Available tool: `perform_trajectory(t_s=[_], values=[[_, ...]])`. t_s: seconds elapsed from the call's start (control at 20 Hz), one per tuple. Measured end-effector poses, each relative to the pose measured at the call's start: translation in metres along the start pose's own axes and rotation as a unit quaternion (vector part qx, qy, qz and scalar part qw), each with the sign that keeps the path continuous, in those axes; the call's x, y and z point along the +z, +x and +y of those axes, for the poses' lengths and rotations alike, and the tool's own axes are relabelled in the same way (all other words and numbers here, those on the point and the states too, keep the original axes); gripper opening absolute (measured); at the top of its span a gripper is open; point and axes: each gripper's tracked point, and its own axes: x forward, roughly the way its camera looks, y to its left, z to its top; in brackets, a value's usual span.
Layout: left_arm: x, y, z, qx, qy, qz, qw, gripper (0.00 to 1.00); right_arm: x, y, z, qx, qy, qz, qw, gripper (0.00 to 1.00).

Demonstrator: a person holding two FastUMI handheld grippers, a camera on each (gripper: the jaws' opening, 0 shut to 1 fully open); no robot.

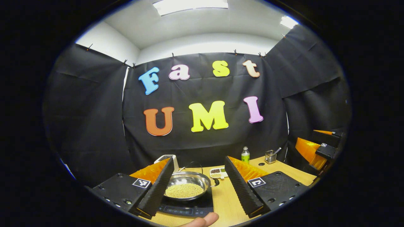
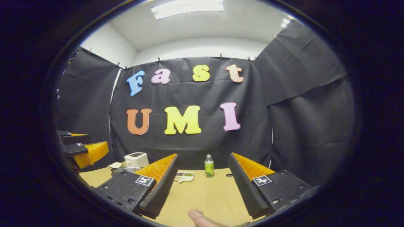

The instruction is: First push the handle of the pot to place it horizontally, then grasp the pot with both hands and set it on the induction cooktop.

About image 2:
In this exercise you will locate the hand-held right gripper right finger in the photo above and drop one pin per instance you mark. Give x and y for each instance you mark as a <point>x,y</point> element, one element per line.
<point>246,189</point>

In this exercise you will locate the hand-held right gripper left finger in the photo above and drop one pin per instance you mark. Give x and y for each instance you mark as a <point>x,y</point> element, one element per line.
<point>164,189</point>

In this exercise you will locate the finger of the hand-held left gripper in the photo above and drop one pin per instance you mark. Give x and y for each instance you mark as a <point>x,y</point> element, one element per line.
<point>75,139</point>
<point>74,149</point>

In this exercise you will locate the white divided dish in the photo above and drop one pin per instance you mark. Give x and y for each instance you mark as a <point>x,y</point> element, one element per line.
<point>186,176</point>

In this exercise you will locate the white toaster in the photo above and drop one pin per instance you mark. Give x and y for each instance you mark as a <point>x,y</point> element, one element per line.
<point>135,160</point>

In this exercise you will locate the green drink bottle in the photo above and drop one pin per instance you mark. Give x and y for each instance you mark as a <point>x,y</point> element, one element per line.
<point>209,170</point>

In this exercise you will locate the sandwich on plate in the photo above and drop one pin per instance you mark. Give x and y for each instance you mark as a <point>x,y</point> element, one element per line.
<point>115,165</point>

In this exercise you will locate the black backdrop cloth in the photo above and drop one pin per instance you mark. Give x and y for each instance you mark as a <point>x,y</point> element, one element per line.
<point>208,94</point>

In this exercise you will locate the row of cloth clips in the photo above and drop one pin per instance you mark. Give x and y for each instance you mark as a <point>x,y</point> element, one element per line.
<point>158,59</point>

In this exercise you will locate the large ceiling light panel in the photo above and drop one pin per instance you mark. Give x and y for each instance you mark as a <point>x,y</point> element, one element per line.
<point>186,8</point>

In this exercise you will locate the small ceiling light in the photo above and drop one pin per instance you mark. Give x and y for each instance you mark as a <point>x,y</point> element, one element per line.
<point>285,22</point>

